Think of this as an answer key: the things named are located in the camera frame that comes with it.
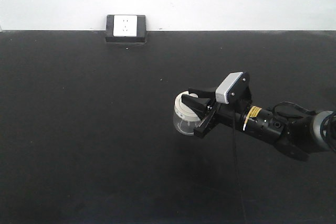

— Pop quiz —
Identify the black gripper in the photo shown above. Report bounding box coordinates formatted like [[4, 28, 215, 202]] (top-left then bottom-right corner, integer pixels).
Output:
[[182, 87, 252, 138]]

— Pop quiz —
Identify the glass jar with white lid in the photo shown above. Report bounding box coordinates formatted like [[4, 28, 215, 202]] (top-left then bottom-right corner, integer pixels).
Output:
[[173, 91, 201, 136]]

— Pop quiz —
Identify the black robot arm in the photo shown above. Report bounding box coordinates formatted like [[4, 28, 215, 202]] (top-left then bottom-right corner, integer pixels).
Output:
[[182, 88, 335, 162]]

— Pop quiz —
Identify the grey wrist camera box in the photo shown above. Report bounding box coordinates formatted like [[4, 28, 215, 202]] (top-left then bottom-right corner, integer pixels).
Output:
[[215, 72, 250, 104]]

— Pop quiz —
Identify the black socket box white outlet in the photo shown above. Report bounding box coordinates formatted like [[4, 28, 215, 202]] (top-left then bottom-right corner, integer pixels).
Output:
[[105, 15, 147, 44]]

